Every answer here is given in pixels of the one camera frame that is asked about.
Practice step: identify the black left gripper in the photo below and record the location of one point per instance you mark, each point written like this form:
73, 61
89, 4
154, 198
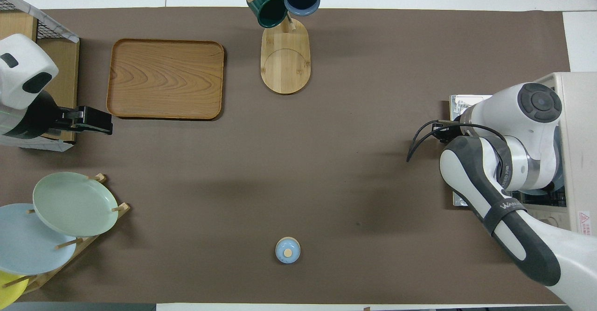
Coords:
70, 117

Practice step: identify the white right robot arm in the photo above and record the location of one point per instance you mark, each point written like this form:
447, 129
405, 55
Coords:
494, 115

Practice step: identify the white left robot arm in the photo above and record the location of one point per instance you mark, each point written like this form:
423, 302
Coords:
21, 68

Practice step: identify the cream toaster oven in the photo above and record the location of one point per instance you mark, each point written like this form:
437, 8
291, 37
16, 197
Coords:
580, 152

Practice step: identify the rectangular wooden tray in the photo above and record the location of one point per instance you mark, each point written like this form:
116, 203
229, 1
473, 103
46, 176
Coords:
165, 79

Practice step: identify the pale green plate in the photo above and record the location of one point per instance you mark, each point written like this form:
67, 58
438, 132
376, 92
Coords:
74, 203

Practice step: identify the wooden plate rack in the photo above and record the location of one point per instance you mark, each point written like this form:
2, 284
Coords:
119, 207

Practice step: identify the yellow plate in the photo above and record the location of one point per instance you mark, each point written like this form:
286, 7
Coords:
8, 290

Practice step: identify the wooden mug tree stand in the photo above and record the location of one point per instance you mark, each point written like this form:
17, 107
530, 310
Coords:
285, 59

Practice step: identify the dark green mug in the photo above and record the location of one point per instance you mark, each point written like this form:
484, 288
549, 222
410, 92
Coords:
268, 8

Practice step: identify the small blue lidded jar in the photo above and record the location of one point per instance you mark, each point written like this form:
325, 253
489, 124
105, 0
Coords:
288, 250

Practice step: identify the brown table mat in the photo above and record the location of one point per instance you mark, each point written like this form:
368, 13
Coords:
326, 162

